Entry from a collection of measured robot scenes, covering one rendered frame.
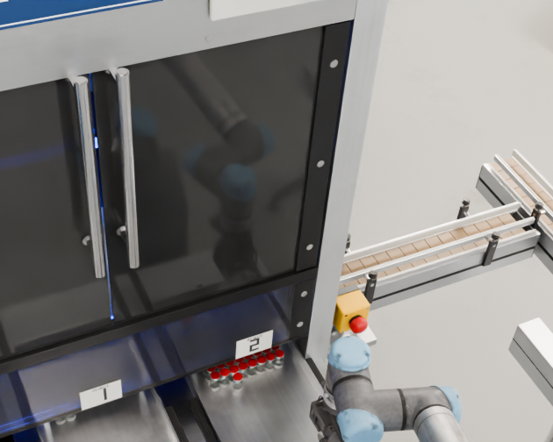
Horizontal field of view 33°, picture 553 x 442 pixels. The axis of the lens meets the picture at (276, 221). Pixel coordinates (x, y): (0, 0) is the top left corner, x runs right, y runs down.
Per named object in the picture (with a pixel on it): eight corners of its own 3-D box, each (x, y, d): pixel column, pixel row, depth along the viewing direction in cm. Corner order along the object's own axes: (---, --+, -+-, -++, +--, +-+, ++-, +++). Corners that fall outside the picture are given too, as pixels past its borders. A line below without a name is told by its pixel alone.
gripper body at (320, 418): (340, 407, 191) (347, 372, 183) (360, 439, 186) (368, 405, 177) (307, 418, 189) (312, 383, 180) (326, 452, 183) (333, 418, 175)
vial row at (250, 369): (208, 385, 206) (208, 373, 203) (280, 360, 213) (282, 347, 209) (211, 392, 205) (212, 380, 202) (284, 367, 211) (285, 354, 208)
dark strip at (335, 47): (286, 335, 203) (324, 24, 147) (305, 329, 205) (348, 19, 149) (289, 339, 202) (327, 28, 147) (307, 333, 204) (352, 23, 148)
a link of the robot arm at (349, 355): (333, 369, 164) (326, 332, 170) (327, 405, 171) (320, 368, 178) (377, 367, 165) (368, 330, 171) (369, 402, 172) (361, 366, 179)
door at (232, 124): (113, 323, 175) (89, 67, 134) (313, 262, 190) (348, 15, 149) (114, 325, 175) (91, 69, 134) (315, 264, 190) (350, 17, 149)
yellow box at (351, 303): (325, 311, 214) (328, 291, 209) (352, 302, 216) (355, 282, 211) (340, 335, 209) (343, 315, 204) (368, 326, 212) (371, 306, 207)
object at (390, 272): (307, 338, 223) (313, 295, 212) (280, 293, 233) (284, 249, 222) (535, 261, 247) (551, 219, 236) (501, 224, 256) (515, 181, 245)
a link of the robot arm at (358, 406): (407, 424, 159) (394, 372, 167) (343, 427, 157) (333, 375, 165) (400, 448, 164) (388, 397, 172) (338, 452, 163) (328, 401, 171)
